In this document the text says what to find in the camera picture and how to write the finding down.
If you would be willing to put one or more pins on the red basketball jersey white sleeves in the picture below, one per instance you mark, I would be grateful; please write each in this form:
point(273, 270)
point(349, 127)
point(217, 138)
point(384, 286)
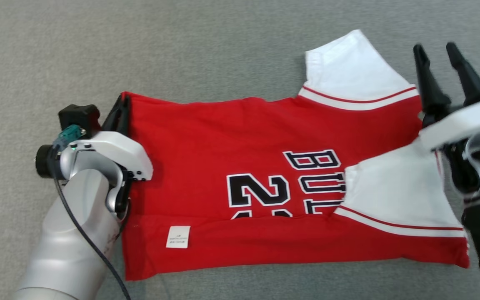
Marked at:
point(206, 137)

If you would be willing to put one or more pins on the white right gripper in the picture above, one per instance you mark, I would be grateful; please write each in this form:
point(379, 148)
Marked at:
point(465, 125)

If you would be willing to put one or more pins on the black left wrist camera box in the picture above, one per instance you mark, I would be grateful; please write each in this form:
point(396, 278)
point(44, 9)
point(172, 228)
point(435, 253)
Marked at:
point(79, 117)

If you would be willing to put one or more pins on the teal left camera connector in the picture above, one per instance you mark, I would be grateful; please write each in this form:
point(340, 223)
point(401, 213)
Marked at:
point(68, 136)

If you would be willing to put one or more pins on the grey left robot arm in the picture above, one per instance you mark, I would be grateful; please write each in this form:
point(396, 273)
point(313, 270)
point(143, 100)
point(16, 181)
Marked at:
point(69, 250)

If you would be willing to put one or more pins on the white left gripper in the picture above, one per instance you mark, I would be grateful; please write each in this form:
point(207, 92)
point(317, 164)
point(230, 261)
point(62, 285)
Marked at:
point(111, 150)

